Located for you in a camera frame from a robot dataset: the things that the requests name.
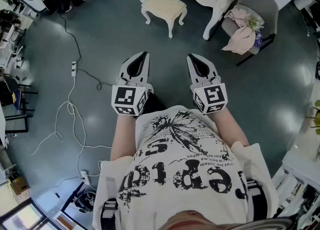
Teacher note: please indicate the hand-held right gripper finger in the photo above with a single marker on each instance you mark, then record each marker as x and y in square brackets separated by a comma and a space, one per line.
[212, 70]
[193, 71]

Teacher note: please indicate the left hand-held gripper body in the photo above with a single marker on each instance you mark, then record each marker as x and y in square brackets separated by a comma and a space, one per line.
[125, 96]

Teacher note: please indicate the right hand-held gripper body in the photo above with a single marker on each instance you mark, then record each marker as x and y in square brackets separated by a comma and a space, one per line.
[212, 96]

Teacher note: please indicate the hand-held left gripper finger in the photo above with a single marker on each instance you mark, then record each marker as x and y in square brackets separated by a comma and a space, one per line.
[147, 69]
[125, 70]

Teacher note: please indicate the cream cushioned stool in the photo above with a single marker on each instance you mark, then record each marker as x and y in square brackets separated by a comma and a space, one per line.
[163, 5]

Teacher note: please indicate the person's right forearm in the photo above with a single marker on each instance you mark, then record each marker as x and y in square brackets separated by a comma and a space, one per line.
[230, 129]

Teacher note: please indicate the person's left forearm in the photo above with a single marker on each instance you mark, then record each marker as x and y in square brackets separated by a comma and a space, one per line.
[122, 136]

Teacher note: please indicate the person's black trousers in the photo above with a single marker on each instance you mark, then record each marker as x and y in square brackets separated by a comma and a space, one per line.
[155, 104]

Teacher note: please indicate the pink cloth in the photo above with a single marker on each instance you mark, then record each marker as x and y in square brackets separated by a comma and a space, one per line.
[242, 36]

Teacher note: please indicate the white power strip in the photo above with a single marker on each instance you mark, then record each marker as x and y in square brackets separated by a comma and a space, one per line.
[73, 69]
[85, 177]

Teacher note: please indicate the green and white flower bouquet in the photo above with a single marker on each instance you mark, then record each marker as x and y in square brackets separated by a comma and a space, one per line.
[255, 24]

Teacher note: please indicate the person's white printed shirt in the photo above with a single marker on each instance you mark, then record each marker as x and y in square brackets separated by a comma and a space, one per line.
[187, 169]

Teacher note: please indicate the grey upholstered chair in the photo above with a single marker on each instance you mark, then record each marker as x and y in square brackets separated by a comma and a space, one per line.
[262, 4]

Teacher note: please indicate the yellow-green chair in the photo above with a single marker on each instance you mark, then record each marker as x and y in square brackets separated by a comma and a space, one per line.
[317, 116]

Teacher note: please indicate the person's chin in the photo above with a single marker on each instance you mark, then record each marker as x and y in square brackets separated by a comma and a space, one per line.
[195, 220]

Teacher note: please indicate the cardboard box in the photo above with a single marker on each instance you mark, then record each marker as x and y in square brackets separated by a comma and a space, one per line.
[19, 186]

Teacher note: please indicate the black frame blue chair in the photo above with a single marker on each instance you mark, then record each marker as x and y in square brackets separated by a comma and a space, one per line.
[15, 99]

